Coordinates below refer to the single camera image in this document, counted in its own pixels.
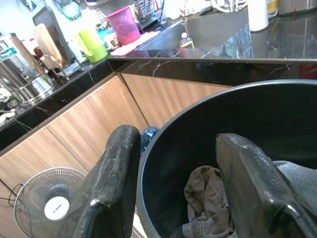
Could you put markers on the green plastic pitcher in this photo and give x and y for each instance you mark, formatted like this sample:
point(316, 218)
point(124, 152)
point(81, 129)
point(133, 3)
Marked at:
point(92, 45)

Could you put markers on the grey electric fan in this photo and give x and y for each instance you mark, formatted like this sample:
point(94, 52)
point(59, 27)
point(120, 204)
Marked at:
point(56, 207)

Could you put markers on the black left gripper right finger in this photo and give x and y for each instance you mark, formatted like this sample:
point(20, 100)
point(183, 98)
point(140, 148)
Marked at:
point(252, 188)

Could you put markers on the wooden kitchen cabinet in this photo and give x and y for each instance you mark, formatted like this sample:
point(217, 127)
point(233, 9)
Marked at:
point(86, 119)

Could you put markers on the red capped sauce bottle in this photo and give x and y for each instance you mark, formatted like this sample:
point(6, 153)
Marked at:
point(38, 52)

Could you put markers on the pink plastic container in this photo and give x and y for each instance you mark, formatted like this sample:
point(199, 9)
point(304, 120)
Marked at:
point(123, 24)

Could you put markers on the black plastic bucket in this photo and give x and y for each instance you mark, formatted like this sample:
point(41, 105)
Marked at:
point(198, 124)

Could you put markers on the brown garment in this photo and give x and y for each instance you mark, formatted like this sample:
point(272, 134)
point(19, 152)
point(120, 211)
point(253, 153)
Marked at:
point(205, 193)

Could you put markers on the white paper towel roll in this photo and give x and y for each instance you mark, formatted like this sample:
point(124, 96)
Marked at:
point(258, 15)

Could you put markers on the blue plastic bag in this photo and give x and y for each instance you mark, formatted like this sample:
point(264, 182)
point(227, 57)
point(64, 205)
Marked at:
point(148, 136)

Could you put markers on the clear bottle with yellow liquid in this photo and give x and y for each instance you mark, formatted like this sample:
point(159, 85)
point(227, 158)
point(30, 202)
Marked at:
point(186, 42)

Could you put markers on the white rag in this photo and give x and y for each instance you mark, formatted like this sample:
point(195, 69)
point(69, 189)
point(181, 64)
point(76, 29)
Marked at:
point(6, 116)

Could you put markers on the steel kitchen sink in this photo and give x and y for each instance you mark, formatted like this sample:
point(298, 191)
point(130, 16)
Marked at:
point(210, 32)

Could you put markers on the black tray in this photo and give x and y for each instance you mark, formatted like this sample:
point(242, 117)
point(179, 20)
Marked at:
point(57, 29)

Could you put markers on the grey garment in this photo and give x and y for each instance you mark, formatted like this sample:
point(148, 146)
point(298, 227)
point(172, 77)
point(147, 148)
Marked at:
point(302, 178)

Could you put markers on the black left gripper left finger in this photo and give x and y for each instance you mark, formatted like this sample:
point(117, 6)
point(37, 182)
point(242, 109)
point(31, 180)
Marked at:
point(111, 178)

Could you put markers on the green colander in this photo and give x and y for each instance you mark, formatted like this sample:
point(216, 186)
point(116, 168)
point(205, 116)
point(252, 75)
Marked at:
point(71, 11)

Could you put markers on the metal dish rack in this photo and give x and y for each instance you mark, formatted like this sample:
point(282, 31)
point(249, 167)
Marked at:
point(148, 12)

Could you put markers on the stainless steel water urn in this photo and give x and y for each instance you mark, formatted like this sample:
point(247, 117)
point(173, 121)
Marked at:
point(15, 72)

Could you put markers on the wooden cutting board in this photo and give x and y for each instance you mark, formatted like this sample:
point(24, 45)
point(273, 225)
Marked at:
point(47, 42)

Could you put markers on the chrome faucet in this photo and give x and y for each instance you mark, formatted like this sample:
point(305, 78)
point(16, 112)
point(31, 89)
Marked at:
point(231, 6)

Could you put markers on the white printed mug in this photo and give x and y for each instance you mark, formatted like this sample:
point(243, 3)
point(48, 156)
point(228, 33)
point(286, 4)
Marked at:
point(112, 41)

